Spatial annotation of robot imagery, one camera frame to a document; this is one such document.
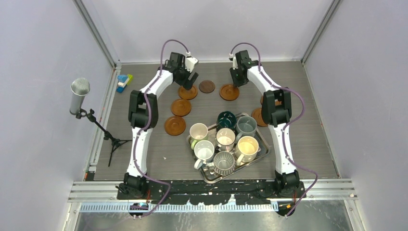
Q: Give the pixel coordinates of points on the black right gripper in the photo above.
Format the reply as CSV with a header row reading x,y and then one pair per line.
x,y
237,83

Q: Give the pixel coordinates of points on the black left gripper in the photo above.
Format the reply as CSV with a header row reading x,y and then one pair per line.
x,y
187,83

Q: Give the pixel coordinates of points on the orange wooden coaster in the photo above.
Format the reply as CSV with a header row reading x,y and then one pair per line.
x,y
262,100
187,94
229,92
256,114
180,107
175,125

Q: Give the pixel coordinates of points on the dark walnut wooden coaster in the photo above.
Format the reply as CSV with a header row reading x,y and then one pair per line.
x,y
207,86

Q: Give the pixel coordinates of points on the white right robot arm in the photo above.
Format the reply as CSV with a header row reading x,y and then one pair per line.
x,y
276,112

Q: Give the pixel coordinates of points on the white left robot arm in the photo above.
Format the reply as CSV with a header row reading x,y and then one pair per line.
x,y
143,117

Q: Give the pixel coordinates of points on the dark green mug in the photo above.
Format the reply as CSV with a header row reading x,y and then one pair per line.
x,y
226,119

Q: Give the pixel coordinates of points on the green toy brick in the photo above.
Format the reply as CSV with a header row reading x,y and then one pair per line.
x,y
129,79

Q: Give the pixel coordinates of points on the blue toy brick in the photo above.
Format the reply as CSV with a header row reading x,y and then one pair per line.
x,y
121,78

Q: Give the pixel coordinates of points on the white mug brown base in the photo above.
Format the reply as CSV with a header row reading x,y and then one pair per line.
x,y
225,140

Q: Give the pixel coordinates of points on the large cream mug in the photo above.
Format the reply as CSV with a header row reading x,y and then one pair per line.
x,y
246,150

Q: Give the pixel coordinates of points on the white grey mug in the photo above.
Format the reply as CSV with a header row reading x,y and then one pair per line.
x,y
204,153

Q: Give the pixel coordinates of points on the silver metal tray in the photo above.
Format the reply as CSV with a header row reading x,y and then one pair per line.
x,y
208,174

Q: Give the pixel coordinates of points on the grey ribbed mug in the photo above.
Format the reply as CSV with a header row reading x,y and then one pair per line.
x,y
223,163

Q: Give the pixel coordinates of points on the silver microphone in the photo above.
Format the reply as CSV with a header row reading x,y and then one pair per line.
x,y
80,88

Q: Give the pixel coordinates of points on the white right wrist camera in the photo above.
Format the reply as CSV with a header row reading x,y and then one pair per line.
x,y
234,62

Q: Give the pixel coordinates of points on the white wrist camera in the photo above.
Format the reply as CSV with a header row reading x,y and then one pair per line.
x,y
234,62
190,63

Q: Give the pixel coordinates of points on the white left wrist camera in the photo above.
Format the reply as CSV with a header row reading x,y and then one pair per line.
x,y
190,63

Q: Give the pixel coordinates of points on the cream mug green handle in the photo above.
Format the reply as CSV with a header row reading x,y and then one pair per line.
x,y
198,132

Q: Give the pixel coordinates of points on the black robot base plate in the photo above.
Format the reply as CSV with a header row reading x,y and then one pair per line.
x,y
244,192

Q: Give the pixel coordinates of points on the aluminium front rail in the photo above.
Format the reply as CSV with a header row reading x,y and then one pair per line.
x,y
101,196

